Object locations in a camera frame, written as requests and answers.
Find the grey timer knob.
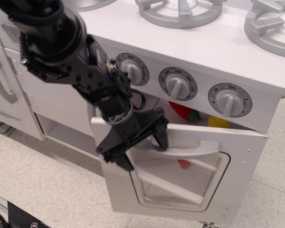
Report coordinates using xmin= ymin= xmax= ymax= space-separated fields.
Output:
xmin=115 ymin=53 xmax=149 ymax=86
xmin=208 ymin=83 xmax=252 ymax=118

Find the white oven door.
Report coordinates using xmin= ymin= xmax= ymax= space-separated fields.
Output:
xmin=100 ymin=115 xmax=267 ymax=224

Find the white toy kitchen unit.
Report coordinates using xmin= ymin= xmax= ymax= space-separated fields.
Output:
xmin=0 ymin=0 xmax=285 ymax=228

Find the silver vent grille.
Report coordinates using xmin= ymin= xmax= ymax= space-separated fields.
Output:
xmin=1 ymin=23 xmax=20 ymax=46

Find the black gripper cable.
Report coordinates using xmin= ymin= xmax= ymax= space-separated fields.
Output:
xmin=130 ymin=89 xmax=147 ymax=111

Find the red toy on lower shelf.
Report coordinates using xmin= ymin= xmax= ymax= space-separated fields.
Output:
xmin=177 ymin=160 xmax=191 ymax=170

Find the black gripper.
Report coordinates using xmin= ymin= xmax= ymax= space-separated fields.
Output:
xmin=96 ymin=107 xmax=169 ymax=171

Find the red toy pepper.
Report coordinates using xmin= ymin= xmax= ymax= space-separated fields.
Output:
xmin=169 ymin=101 xmax=201 ymax=123

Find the yellow toy bottle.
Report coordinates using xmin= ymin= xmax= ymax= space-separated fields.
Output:
xmin=208 ymin=115 xmax=230 ymax=128

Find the white cabinet door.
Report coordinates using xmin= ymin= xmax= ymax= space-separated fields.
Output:
xmin=0 ymin=47 xmax=44 ymax=140
xmin=4 ymin=47 xmax=121 ymax=148

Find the aluminium frame rail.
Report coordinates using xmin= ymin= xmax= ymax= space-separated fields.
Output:
xmin=200 ymin=221 xmax=221 ymax=228

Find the silver stove burner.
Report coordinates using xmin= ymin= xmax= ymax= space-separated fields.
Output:
xmin=135 ymin=0 xmax=226 ymax=29
xmin=244 ymin=0 xmax=285 ymax=57

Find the left white cabinet door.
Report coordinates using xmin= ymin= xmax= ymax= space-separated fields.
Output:
xmin=0 ymin=47 xmax=44 ymax=140

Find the right grey timer knob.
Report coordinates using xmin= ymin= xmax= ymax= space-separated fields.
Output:
xmin=208 ymin=83 xmax=252 ymax=118

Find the right silver stove burner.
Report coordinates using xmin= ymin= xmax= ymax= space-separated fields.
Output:
xmin=244 ymin=0 xmax=285 ymax=57

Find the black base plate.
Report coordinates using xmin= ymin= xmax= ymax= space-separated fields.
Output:
xmin=0 ymin=201 xmax=50 ymax=228

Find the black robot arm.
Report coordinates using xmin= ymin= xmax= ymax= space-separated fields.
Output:
xmin=0 ymin=0 xmax=169 ymax=171

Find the left grey timer knob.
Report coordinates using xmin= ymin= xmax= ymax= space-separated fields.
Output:
xmin=115 ymin=53 xmax=149 ymax=86

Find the middle silver stove burner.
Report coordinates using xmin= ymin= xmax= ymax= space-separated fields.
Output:
xmin=135 ymin=0 xmax=226 ymax=29

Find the middle grey temperature knob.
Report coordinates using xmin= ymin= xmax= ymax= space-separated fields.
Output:
xmin=159 ymin=67 xmax=198 ymax=101

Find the silver oven door handle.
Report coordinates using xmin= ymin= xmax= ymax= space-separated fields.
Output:
xmin=134 ymin=141 xmax=219 ymax=160

